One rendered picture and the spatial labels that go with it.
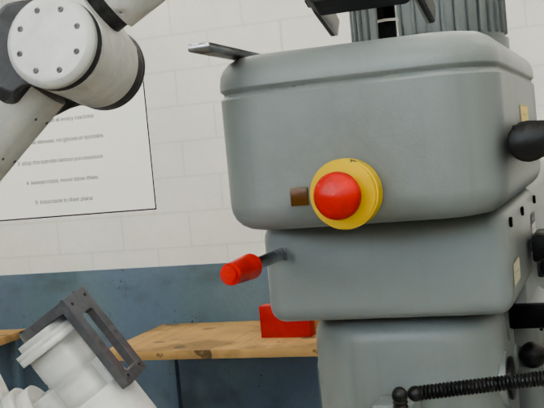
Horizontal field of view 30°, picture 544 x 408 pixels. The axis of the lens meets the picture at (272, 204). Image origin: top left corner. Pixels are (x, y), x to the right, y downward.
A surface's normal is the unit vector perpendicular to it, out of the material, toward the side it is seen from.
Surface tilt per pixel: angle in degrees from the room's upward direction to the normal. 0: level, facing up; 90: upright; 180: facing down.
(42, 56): 82
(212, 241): 90
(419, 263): 90
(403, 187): 90
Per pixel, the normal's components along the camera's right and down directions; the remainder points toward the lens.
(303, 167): -0.32, 0.08
